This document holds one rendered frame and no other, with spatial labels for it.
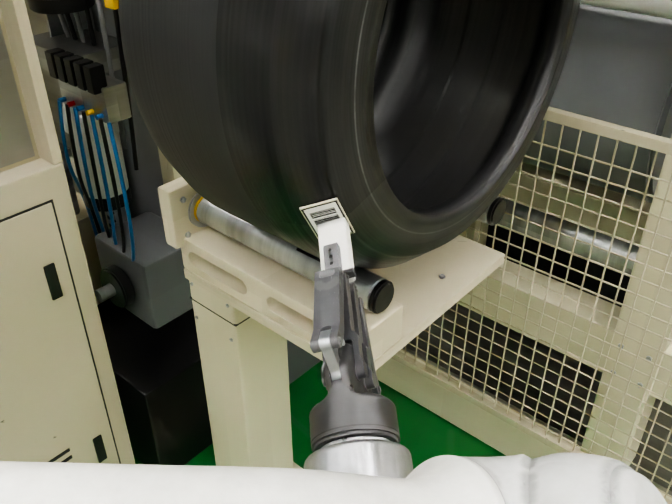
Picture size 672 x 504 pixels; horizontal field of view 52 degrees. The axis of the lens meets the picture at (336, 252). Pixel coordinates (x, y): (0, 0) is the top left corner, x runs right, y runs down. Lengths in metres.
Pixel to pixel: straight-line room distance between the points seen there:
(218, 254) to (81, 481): 0.67
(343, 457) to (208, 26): 0.39
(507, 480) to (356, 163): 0.37
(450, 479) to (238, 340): 0.93
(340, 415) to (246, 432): 0.90
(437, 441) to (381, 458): 1.35
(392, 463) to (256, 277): 0.47
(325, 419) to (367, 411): 0.03
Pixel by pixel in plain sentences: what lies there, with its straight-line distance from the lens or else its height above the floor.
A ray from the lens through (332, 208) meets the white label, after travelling 0.69.
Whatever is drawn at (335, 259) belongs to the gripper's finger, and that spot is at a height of 1.05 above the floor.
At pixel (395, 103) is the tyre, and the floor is 1.00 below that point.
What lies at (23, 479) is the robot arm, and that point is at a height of 1.14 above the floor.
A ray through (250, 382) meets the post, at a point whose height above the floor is 0.46.
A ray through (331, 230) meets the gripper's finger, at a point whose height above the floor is 1.05.
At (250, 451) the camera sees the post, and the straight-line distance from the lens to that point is 1.51.
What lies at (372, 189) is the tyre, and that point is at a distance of 0.71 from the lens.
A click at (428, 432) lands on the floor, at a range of 1.92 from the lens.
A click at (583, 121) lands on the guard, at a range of 1.16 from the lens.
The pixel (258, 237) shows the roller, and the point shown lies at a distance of 0.95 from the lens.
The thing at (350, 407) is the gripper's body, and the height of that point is 1.01.
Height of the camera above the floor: 1.42
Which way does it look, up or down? 33 degrees down
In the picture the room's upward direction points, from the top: straight up
